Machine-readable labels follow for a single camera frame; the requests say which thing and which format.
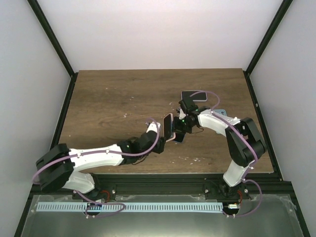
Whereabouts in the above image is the blue phone black screen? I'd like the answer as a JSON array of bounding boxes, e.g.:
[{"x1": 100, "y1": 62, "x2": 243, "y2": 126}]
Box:
[{"x1": 173, "y1": 133, "x2": 185, "y2": 143}]

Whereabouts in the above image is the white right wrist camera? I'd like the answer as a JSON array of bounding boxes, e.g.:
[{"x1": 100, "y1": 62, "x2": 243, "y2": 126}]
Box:
[{"x1": 176, "y1": 107, "x2": 186, "y2": 120}]

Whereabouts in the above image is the black frame post right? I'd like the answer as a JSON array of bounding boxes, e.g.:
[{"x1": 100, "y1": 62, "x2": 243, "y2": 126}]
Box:
[{"x1": 245, "y1": 0, "x2": 294, "y2": 75}]

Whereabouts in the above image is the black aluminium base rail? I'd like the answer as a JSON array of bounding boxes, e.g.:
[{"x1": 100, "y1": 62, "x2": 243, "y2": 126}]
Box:
[{"x1": 71, "y1": 173, "x2": 250, "y2": 200}]

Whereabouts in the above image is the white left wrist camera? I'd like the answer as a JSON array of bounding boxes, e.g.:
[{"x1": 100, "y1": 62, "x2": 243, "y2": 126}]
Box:
[{"x1": 146, "y1": 121, "x2": 161, "y2": 134}]

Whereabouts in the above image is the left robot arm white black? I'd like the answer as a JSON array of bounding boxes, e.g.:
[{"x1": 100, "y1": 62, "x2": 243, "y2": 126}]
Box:
[{"x1": 34, "y1": 130, "x2": 166, "y2": 199}]

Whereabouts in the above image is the black frame post left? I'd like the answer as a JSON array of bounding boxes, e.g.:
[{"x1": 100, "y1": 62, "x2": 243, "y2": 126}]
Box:
[{"x1": 27, "y1": 0, "x2": 76, "y2": 76}]

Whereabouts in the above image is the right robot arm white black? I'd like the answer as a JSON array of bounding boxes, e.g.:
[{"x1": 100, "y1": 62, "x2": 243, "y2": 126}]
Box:
[{"x1": 164, "y1": 97, "x2": 267, "y2": 199}]

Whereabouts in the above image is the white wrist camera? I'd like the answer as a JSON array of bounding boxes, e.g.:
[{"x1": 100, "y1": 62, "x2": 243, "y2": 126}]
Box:
[
  {"x1": 146, "y1": 121, "x2": 161, "y2": 134},
  {"x1": 176, "y1": 107, "x2": 186, "y2": 120}
]

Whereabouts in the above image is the light blue phone case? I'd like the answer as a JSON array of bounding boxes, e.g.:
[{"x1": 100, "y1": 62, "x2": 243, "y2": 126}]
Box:
[{"x1": 214, "y1": 109, "x2": 227, "y2": 116}]

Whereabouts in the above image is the black frame post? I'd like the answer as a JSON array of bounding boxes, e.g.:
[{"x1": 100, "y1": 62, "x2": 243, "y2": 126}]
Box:
[
  {"x1": 27, "y1": 0, "x2": 76, "y2": 76},
  {"x1": 245, "y1": 0, "x2": 294, "y2": 75}
]

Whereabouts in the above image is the light blue slotted cable duct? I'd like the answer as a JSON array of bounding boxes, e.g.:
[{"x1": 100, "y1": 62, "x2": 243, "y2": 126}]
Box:
[{"x1": 36, "y1": 202, "x2": 223, "y2": 213}]

